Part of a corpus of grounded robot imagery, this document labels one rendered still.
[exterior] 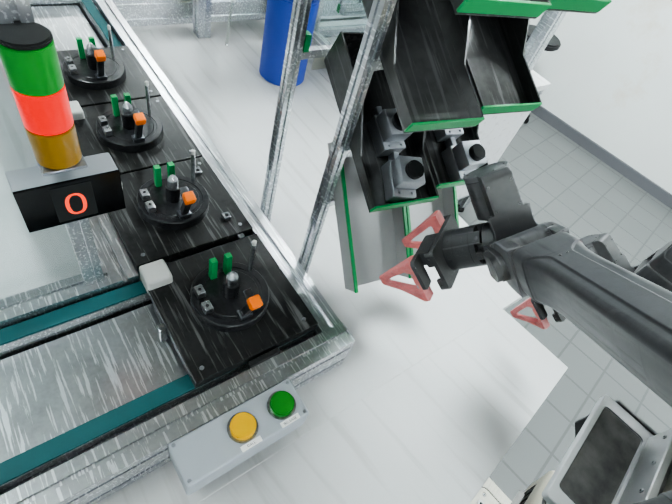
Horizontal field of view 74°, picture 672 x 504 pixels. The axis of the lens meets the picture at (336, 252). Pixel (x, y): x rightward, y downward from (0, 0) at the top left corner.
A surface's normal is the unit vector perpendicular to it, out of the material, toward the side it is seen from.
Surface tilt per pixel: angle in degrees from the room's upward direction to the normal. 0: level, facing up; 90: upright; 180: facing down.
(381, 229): 45
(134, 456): 0
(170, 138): 0
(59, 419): 0
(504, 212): 52
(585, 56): 90
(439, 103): 25
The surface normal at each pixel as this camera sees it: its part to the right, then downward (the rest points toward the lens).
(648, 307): -0.39, -0.89
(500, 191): -0.05, 0.18
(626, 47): -0.71, 0.42
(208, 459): 0.24, -0.62
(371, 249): 0.46, 0.11
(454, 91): 0.39, -0.23
